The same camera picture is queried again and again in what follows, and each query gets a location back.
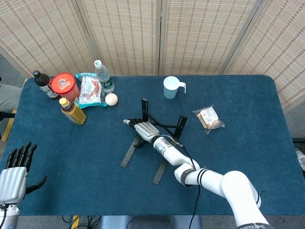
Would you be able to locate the yellow tea bottle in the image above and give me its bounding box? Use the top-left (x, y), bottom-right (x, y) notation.
top-left (59, 97), bottom-right (88, 126)

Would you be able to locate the clear bag of biscuits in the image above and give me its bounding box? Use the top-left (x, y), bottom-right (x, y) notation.
top-left (192, 104), bottom-right (225, 135)

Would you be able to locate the clear green-label water bottle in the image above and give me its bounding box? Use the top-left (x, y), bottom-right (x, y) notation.
top-left (93, 60), bottom-right (115, 94)

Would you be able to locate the blue table cloth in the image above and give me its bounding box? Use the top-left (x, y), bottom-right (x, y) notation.
top-left (0, 75), bottom-right (301, 217)

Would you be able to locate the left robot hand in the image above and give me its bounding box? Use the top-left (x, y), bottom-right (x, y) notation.
top-left (0, 142), bottom-right (48, 205)

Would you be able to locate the grey trousered person's leg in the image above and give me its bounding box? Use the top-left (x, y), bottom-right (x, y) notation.
top-left (0, 83), bottom-right (22, 112)

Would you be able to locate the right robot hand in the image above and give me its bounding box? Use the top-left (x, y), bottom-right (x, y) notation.
top-left (122, 118), bottom-right (160, 148)

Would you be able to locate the red lidded plastic tub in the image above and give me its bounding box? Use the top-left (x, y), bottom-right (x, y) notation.
top-left (51, 72), bottom-right (80, 102)

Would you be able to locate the pale pink ball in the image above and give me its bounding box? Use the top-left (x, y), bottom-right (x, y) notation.
top-left (105, 93), bottom-right (119, 106)

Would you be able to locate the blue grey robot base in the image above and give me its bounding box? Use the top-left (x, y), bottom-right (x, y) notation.
top-left (99, 215), bottom-right (203, 229)

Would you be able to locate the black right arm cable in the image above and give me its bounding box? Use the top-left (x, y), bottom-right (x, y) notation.
top-left (175, 142), bottom-right (202, 229)

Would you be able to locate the light blue white-handled mug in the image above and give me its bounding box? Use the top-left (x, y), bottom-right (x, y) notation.
top-left (163, 76), bottom-right (187, 100)

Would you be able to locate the white sneaker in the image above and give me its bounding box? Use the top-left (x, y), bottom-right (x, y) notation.
top-left (295, 147), bottom-right (305, 171)

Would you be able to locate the black folding laptop stand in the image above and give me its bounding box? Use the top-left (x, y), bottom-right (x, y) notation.
top-left (120, 98), bottom-right (188, 186)

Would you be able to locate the woven folding screen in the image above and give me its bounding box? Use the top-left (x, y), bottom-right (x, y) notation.
top-left (0, 0), bottom-right (305, 113)

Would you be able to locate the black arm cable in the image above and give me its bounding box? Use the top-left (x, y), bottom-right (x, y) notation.
top-left (0, 205), bottom-right (8, 227)
top-left (175, 142), bottom-right (202, 229)

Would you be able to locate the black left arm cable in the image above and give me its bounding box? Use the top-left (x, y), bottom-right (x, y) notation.
top-left (0, 205), bottom-right (8, 227)

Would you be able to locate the floor cables bundle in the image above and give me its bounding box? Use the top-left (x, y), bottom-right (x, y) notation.
top-left (61, 215), bottom-right (101, 229)

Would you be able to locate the white teal snack bag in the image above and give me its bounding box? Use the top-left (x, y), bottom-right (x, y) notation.
top-left (75, 73), bottom-right (108, 109)

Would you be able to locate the dark brown drink bottle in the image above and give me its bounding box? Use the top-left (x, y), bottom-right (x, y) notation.
top-left (32, 70), bottom-right (61, 100)

